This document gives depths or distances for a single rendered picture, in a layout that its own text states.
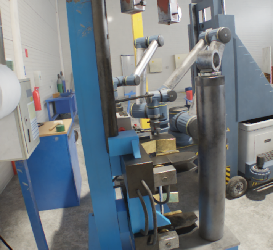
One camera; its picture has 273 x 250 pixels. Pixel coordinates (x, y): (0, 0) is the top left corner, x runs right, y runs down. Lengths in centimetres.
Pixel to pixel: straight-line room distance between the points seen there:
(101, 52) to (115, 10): 1132
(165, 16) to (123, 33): 1077
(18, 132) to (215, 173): 133
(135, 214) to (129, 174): 29
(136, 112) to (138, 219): 172
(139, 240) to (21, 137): 89
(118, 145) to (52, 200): 182
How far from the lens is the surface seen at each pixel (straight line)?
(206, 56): 166
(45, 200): 309
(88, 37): 148
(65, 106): 844
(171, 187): 214
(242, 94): 277
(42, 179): 296
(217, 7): 271
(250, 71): 283
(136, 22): 418
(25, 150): 129
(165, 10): 174
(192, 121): 204
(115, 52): 1233
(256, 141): 294
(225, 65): 260
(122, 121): 189
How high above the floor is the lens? 158
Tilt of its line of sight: 10 degrees down
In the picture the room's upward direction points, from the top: 5 degrees counter-clockwise
